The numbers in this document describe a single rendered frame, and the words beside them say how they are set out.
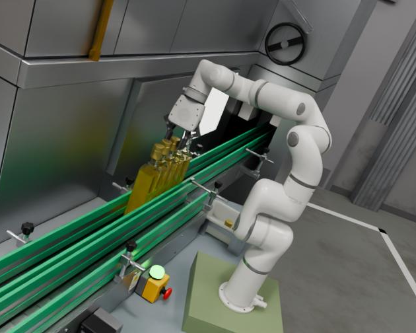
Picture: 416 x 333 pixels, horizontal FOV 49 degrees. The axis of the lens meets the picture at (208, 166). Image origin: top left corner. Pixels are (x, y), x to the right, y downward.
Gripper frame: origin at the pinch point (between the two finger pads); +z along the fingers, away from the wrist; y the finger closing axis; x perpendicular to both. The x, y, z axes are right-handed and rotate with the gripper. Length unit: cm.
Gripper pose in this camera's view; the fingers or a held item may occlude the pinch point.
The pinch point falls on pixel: (175, 140)
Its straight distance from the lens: 154.2
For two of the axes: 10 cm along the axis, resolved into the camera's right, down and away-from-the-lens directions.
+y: 8.5, 4.6, -2.5
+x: 2.9, -0.1, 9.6
